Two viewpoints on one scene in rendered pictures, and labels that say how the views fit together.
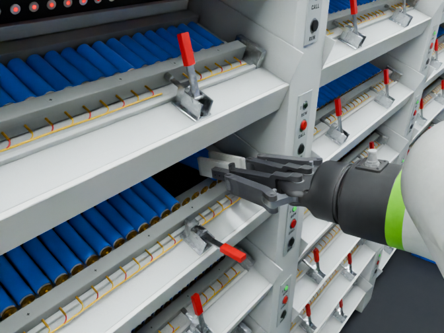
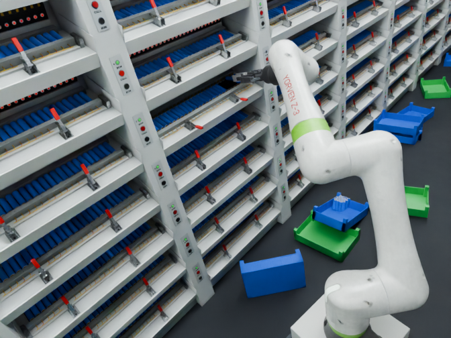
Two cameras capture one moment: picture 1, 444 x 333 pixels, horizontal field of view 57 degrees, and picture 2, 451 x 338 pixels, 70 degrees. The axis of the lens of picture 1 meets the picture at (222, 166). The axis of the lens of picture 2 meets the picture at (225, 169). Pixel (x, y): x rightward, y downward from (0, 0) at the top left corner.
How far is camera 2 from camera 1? 0.94 m
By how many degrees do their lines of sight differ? 11
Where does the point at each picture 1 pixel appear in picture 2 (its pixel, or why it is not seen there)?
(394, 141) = (335, 68)
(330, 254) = not seen: hidden behind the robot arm
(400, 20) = (316, 9)
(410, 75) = (335, 33)
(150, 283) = (221, 110)
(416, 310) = not seen: hidden behind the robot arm
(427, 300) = not seen: hidden behind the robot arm
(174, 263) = (227, 105)
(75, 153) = (197, 68)
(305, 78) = (264, 42)
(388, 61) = (324, 28)
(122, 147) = (208, 66)
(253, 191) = (247, 79)
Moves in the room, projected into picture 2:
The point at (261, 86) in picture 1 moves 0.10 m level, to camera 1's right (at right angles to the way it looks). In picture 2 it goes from (247, 46) to (270, 42)
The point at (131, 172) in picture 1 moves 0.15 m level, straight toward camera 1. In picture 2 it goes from (211, 73) to (216, 84)
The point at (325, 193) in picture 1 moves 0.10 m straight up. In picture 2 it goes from (265, 73) to (262, 48)
